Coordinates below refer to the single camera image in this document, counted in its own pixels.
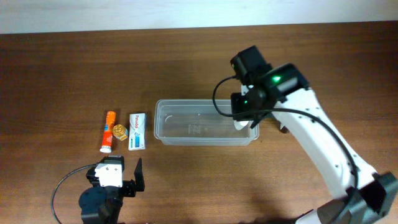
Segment white spray bottle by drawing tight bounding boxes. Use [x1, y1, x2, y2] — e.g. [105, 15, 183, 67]
[234, 121, 249, 131]

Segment orange tablet tube white cap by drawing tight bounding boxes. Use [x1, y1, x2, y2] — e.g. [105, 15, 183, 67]
[99, 111, 116, 153]

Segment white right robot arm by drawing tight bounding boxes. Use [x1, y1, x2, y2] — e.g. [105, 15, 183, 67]
[231, 62, 397, 223]

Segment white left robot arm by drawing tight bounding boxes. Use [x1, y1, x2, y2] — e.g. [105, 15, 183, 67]
[78, 156, 145, 224]

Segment clear plastic container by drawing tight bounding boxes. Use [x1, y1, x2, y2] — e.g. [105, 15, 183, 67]
[154, 99, 259, 146]

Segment white Panadol box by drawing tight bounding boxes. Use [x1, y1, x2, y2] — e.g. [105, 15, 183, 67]
[128, 113, 146, 151]

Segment small gold-lid balm jar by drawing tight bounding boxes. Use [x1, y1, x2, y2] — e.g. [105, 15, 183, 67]
[112, 124, 129, 141]

